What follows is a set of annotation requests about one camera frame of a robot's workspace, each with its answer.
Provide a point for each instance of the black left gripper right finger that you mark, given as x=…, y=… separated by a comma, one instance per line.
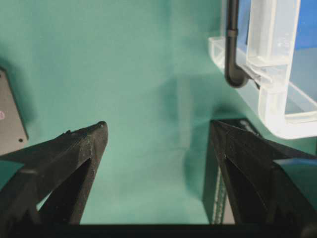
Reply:
x=271, y=187

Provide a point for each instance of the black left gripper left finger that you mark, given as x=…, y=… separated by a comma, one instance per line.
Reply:
x=54, y=181

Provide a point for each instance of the black camera box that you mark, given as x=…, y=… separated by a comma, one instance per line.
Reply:
x=214, y=193

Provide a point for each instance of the clear plastic storage case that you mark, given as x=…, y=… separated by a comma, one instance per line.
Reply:
x=278, y=82

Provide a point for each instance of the green table cloth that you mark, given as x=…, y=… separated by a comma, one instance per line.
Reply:
x=143, y=67

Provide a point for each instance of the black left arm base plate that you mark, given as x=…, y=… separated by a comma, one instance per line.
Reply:
x=13, y=135

